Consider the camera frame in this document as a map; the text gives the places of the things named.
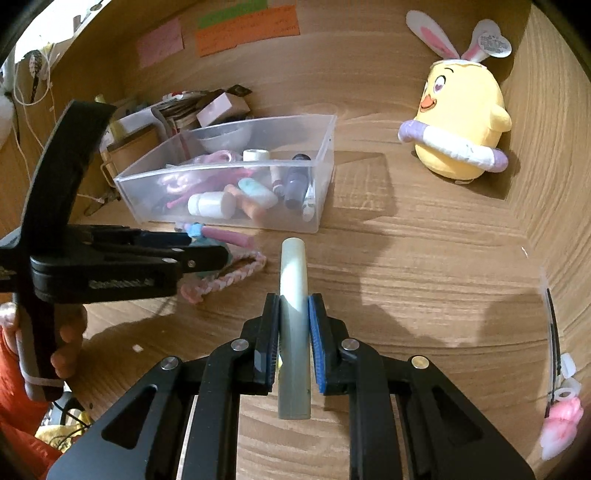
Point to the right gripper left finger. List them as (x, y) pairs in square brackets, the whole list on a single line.
[(180, 419)]

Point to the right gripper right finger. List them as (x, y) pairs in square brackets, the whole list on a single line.
[(407, 419)]

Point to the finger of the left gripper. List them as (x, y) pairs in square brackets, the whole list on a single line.
[(158, 238), (180, 260)]

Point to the pale green cream tube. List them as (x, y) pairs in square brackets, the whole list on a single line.
[(295, 367)]

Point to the white jar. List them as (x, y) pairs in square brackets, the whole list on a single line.
[(214, 205)]

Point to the pink cable bag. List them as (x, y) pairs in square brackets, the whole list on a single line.
[(180, 178)]

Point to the light blue small tube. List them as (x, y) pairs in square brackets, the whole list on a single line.
[(258, 193)]

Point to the black allnighter spray bottle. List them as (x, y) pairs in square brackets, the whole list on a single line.
[(296, 186)]

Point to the person's left hand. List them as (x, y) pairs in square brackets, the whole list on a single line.
[(74, 325)]

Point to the teal tape roll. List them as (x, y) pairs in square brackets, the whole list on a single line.
[(205, 273)]

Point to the pink pen with blue bow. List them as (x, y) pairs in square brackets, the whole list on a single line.
[(201, 231)]

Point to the brown cylindrical container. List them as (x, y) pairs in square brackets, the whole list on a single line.
[(119, 155)]

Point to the clear plastic storage bin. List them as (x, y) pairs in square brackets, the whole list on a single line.
[(277, 144)]

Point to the grey bowl in bin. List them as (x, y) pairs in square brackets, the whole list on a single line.
[(233, 138)]

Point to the pink cardboard box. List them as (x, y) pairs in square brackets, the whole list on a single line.
[(222, 107)]

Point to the pink sticky note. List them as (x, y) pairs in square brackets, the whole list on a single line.
[(160, 43)]

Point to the green sticky note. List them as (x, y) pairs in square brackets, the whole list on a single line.
[(231, 12)]

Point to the yellow chick plush toy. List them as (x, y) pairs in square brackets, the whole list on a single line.
[(462, 115)]

